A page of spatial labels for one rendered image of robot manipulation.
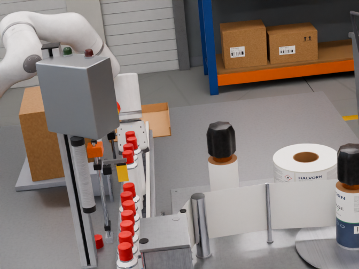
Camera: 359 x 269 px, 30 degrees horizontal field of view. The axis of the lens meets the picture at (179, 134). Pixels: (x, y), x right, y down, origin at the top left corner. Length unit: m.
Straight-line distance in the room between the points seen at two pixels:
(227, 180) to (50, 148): 0.77
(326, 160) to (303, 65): 3.67
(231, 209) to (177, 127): 1.06
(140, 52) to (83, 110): 4.67
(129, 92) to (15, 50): 0.48
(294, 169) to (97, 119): 0.65
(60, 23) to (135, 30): 4.27
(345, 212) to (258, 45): 3.92
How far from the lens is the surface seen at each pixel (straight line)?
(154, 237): 1.51
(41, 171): 2.53
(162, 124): 2.92
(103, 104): 1.67
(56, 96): 1.71
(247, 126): 2.83
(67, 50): 1.73
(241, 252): 1.91
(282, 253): 1.90
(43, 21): 2.04
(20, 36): 1.99
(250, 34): 5.62
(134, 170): 2.09
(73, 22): 2.03
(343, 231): 1.87
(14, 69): 1.97
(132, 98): 2.27
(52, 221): 2.29
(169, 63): 6.36
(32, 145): 2.49
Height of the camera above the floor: 1.93
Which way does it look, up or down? 23 degrees down
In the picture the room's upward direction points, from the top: 6 degrees counter-clockwise
